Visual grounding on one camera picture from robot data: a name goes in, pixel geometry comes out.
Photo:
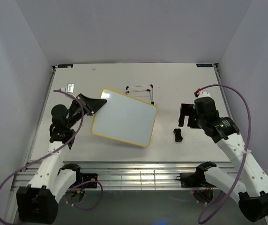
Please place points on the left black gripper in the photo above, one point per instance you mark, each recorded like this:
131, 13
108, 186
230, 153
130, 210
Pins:
91, 105

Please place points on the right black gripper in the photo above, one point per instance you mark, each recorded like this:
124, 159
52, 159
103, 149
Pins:
187, 109

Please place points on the black bone-shaped eraser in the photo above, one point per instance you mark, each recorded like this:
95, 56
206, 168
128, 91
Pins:
178, 136

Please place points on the yellow framed whiteboard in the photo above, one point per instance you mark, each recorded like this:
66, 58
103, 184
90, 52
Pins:
124, 118

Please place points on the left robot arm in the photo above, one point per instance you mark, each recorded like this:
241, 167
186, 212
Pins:
38, 202

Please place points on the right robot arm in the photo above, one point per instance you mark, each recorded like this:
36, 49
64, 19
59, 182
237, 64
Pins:
250, 188

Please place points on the right blue corner label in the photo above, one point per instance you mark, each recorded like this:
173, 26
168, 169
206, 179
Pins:
204, 65

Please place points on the blue corner label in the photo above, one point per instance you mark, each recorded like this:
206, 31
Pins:
204, 65
65, 66

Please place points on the left blue corner label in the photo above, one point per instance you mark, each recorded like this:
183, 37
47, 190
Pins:
65, 66

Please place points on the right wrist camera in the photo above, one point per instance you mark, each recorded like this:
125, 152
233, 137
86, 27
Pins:
201, 94

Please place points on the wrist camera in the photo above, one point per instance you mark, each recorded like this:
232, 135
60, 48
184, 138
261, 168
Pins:
68, 89
201, 94

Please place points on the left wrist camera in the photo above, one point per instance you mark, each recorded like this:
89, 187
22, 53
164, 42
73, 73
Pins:
68, 89

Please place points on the wire whiteboard stand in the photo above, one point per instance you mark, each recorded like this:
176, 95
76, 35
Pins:
141, 90

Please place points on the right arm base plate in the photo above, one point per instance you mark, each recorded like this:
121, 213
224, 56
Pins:
190, 180

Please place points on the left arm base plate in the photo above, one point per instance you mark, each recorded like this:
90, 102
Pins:
89, 177

